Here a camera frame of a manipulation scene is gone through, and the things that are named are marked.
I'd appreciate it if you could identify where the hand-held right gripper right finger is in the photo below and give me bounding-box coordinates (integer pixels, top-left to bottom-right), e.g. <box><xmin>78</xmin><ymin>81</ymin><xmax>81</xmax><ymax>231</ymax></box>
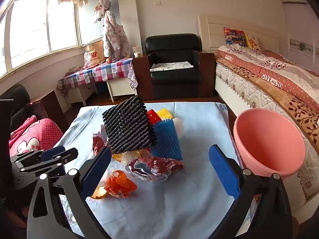
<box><xmin>209</xmin><ymin>144</ymin><xmax>292</xmax><ymax>239</ymax></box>

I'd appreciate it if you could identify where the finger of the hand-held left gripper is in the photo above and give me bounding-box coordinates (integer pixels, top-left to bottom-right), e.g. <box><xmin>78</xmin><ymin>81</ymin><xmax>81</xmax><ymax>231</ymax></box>
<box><xmin>15</xmin><ymin>147</ymin><xmax>79</xmax><ymax>180</ymax></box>
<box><xmin>11</xmin><ymin>146</ymin><xmax>67</xmax><ymax>163</ymax></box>

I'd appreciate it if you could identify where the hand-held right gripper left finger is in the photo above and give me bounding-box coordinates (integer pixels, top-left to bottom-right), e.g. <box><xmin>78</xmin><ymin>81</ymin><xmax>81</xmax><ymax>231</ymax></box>
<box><xmin>27</xmin><ymin>146</ymin><xmax>112</xmax><ymax>239</ymax></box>

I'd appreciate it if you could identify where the orange peel piece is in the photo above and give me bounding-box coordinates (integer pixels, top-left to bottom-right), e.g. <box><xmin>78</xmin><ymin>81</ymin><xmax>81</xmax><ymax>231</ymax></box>
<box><xmin>90</xmin><ymin>187</ymin><xmax>109</xmax><ymax>200</ymax></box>

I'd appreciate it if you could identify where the orange plastic wrapper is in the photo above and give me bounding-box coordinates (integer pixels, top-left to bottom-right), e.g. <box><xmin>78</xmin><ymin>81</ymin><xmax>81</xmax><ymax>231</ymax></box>
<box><xmin>104</xmin><ymin>170</ymin><xmax>137</xmax><ymax>198</ymax></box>

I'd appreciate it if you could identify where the small red white wrapper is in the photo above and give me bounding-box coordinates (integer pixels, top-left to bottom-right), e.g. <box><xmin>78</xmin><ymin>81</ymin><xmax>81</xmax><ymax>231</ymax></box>
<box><xmin>92</xmin><ymin>124</ymin><xmax>109</xmax><ymax>156</ymax></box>

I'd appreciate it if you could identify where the clear plastic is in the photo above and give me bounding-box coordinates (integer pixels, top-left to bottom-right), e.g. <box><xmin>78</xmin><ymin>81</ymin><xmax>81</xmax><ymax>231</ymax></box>
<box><xmin>121</xmin><ymin>151</ymin><xmax>150</xmax><ymax>165</ymax></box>

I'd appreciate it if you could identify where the pink plastic bucket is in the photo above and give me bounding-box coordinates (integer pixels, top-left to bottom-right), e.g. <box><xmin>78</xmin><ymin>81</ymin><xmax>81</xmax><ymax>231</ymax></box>
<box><xmin>233</xmin><ymin>109</ymin><xmax>306</xmax><ymax>180</ymax></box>

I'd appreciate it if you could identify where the black foam net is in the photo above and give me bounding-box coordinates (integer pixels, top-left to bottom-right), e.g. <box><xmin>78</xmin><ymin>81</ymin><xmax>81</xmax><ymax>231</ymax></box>
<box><xmin>102</xmin><ymin>95</ymin><xmax>158</xmax><ymax>155</ymax></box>

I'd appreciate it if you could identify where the large dark red wrapper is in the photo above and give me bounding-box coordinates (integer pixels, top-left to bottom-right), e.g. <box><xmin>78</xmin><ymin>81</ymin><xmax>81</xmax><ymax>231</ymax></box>
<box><xmin>125</xmin><ymin>156</ymin><xmax>185</xmax><ymax>183</ymax></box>

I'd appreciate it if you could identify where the blue foam net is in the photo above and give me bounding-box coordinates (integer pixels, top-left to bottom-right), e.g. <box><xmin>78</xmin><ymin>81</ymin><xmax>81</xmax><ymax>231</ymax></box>
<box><xmin>150</xmin><ymin>119</ymin><xmax>184</xmax><ymax>162</ymax></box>

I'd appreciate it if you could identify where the red foam net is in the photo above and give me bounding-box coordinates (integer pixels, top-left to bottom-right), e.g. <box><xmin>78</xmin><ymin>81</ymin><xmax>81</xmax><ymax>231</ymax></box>
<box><xmin>146</xmin><ymin>109</ymin><xmax>161</xmax><ymax>125</ymax></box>

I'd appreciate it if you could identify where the yellow foam net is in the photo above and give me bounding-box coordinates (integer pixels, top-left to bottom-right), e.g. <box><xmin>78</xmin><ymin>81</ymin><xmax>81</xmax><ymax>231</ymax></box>
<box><xmin>155</xmin><ymin>108</ymin><xmax>174</xmax><ymax>120</ymax></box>

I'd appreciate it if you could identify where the red polka dot cushion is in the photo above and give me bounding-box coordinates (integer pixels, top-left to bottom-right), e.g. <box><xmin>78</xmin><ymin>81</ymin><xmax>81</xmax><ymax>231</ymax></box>
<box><xmin>9</xmin><ymin>116</ymin><xmax>64</xmax><ymax>156</ymax></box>

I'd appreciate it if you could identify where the wooden sided black armchair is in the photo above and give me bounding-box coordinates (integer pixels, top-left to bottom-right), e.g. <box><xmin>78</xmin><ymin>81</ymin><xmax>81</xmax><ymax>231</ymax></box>
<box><xmin>0</xmin><ymin>84</ymin><xmax>70</xmax><ymax>140</ymax></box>

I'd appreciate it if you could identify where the white drawer cabinet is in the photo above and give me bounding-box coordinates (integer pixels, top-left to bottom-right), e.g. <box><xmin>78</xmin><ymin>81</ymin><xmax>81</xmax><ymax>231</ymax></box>
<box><xmin>66</xmin><ymin>85</ymin><xmax>97</xmax><ymax>105</ymax></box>

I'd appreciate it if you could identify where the light blue floral cloth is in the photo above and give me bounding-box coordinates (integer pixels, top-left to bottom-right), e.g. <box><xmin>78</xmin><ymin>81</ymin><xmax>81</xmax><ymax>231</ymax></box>
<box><xmin>53</xmin><ymin>102</ymin><xmax>257</xmax><ymax>239</ymax></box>

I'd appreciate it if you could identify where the white quilted mattress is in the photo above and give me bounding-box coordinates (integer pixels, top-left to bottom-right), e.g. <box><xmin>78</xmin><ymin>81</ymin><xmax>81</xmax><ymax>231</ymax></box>
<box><xmin>216</xmin><ymin>62</ymin><xmax>319</xmax><ymax>200</ymax></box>

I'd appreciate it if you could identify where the checkered tablecloth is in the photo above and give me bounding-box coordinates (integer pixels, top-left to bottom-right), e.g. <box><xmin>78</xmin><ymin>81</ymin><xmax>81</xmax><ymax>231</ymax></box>
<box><xmin>57</xmin><ymin>58</ymin><xmax>135</xmax><ymax>91</ymax></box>

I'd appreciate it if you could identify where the brown floral blanket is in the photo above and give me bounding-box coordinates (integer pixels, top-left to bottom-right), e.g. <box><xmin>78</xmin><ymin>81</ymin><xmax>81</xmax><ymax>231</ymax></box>
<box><xmin>217</xmin><ymin>55</ymin><xmax>319</xmax><ymax>145</ymax></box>

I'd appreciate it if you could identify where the heart print cloth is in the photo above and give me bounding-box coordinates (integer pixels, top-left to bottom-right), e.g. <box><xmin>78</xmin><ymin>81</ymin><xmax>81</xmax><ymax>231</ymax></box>
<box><xmin>128</xmin><ymin>62</ymin><xmax>138</xmax><ymax>90</ymax></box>

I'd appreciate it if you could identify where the brown paper bag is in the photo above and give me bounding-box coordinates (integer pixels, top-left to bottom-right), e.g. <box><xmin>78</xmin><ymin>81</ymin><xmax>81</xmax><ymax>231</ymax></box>
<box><xmin>87</xmin><ymin>40</ymin><xmax>105</xmax><ymax>64</ymax></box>

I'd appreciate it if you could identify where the floral seat cushion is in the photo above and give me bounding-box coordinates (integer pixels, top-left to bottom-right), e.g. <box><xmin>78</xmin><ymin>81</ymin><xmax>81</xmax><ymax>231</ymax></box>
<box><xmin>150</xmin><ymin>61</ymin><xmax>194</xmax><ymax>72</ymax></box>

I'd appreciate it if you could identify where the window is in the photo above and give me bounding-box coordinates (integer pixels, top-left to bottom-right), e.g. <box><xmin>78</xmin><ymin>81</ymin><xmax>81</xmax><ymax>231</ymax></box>
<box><xmin>0</xmin><ymin>0</ymin><xmax>84</xmax><ymax>78</ymax></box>

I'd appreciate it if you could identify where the pink patchwork quilt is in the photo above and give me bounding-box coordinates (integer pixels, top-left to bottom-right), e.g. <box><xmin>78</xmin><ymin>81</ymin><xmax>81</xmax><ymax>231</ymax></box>
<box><xmin>216</xmin><ymin>43</ymin><xmax>319</xmax><ymax>110</ymax></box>

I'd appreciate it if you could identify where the pink floral jacket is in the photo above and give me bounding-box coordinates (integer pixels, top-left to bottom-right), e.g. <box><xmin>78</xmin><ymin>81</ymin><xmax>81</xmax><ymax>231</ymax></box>
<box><xmin>103</xmin><ymin>10</ymin><xmax>129</xmax><ymax>58</ymax></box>

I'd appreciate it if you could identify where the yellow floral pillow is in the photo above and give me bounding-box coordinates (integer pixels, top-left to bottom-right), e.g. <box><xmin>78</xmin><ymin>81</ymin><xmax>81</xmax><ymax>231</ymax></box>
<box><xmin>245</xmin><ymin>33</ymin><xmax>263</xmax><ymax>51</ymax></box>

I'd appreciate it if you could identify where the colourful printed pillow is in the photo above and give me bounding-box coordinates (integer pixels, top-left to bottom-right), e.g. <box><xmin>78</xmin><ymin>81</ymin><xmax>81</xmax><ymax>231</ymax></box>
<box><xmin>224</xmin><ymin>27</ymin><xmax>247</xmax><ymax>47</ymax></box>

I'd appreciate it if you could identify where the black leather armchair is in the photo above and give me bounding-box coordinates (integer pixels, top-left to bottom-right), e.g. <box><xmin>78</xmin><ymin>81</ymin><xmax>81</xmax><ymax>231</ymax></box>
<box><xmin>132</xmin><ymin>33</ymin><xmax>215</xmax><ymax>99</ymax></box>

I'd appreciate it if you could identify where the light blue roller blind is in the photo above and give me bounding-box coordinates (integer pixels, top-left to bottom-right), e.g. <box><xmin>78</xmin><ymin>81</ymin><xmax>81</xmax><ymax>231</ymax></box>
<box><xmin>79</xmin><ymin>0</ymin><xmax>121</xmax><ymax>46</ymax></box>

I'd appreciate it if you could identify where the white wooden bed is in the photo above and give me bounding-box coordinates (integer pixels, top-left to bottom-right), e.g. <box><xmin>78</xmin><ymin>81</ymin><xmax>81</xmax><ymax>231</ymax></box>
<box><xmin>198</xmin><ymin>14</ymin><xmax>319</xmax><ymax>215</ymax></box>

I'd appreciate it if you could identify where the pink sun hat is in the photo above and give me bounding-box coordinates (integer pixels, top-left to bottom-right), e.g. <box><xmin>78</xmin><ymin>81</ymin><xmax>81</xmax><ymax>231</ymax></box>
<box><xmin>94</xmin><ymin>0</ymin><xmax>111</xmax><ymax>23</ymax></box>

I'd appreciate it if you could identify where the white sliding door wardrobe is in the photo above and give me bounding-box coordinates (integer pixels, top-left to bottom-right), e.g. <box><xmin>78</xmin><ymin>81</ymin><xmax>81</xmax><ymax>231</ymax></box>
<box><xmin>278</xmin><ymin>0</ymin><xmax>319</xmax><ymax>72</ymax></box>

